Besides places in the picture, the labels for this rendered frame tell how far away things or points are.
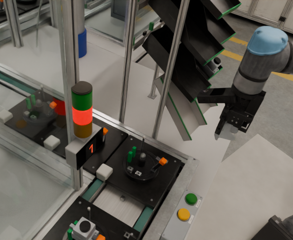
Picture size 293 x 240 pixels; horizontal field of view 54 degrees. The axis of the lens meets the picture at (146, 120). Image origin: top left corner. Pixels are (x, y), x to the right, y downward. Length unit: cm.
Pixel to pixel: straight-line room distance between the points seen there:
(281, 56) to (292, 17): 421
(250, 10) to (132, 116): 377
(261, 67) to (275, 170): 81
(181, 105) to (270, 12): 384
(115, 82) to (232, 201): 88
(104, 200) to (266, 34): 75
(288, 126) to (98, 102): 218
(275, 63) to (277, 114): 258
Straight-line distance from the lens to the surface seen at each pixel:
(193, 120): 126
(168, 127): 142
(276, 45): 70
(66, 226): 98
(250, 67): 72
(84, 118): 74
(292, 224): 112
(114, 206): 107
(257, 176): 139
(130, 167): 105
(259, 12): 496
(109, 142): 117
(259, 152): 149
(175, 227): 101
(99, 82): 163
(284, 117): 329
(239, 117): 80
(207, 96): 81
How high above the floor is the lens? 185
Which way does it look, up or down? 44 degrees down
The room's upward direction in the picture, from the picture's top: 11 degrees clockwise
